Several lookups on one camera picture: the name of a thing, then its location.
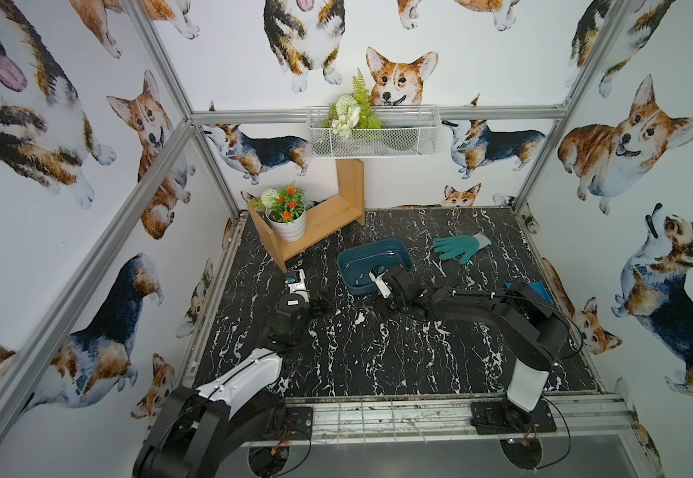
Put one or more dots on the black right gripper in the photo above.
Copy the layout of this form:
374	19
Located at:
394	286

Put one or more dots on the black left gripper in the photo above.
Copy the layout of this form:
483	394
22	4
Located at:
298	296

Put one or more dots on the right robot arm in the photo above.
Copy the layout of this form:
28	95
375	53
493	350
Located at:
535	332

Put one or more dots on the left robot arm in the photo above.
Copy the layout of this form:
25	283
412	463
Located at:
198	428

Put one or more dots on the teal plastic storage box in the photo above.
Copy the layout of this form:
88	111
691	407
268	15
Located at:
359	264

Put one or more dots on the green work glove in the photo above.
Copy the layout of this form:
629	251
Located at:
460	247

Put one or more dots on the white pot orange flowers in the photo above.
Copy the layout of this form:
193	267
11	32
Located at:
285	210

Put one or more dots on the wooden shelf stand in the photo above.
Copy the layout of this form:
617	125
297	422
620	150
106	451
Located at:
324	219

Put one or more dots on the blue plastic dustpan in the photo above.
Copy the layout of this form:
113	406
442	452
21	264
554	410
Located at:
540	289

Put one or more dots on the artificial fern white flowers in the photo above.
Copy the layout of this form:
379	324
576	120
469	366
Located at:
352	113

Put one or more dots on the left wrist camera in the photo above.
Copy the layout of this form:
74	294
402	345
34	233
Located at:
295	281

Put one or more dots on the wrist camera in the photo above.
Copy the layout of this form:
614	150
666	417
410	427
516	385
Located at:
377	277
295	281

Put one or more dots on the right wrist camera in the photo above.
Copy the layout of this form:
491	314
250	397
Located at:
377	277

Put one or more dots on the white wire basket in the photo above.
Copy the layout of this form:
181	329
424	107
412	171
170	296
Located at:
396	132

